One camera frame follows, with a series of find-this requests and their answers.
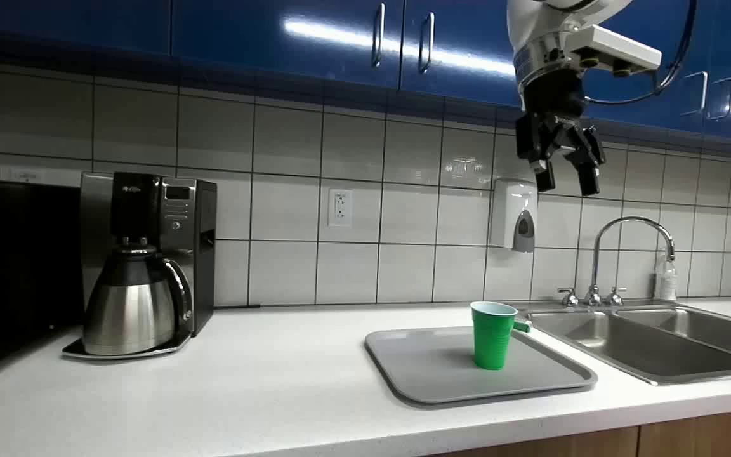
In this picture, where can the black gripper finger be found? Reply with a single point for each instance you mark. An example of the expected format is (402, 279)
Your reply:
(586, 158)
(543, 177)

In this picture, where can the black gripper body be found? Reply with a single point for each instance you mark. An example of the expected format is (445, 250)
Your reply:
(552, 110)

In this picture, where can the green plastic cup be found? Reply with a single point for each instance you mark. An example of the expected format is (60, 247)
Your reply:
(492, 326)

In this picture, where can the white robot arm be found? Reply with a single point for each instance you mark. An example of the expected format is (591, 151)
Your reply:
(537, 32)

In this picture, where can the grey plastic tray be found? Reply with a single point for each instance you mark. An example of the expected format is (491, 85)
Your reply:
(433, 366)

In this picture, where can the white soap dispenser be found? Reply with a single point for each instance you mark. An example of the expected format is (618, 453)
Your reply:
(514, 217)

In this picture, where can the blue upper cabinets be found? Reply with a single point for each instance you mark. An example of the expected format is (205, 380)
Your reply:
(417, 57)

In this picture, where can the clear soap bottle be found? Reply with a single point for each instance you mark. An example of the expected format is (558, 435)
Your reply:
(662, 281)

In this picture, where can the stainless steel double sink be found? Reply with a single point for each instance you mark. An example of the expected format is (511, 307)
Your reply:
(657, 345)

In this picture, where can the wooden lower cabinets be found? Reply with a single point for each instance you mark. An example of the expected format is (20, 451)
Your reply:
(684, 437)

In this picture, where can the black steel coffee maker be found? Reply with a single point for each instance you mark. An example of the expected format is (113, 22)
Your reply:
(174, 217)

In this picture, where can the steel coffee carafe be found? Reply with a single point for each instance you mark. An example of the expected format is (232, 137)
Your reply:
(139, 303)

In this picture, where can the black microwave oven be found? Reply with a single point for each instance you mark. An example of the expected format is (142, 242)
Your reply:
(38, 265)

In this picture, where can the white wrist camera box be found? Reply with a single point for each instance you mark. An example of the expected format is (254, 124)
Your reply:
(610, 52)

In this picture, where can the white wall outlet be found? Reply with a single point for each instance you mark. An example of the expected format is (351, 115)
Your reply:
(337, 206)

